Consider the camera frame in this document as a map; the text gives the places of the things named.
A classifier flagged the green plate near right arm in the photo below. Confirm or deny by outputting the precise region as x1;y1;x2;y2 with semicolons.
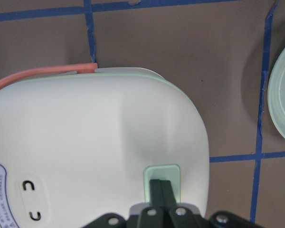
267;48;285;138

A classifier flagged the cream rice cooker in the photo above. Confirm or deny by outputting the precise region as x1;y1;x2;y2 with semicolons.
0;64;209;228

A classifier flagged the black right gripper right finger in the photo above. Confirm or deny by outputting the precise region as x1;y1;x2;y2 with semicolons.
160;180;177;210

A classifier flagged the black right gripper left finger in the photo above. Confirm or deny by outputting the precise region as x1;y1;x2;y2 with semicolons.
149;179;163;208

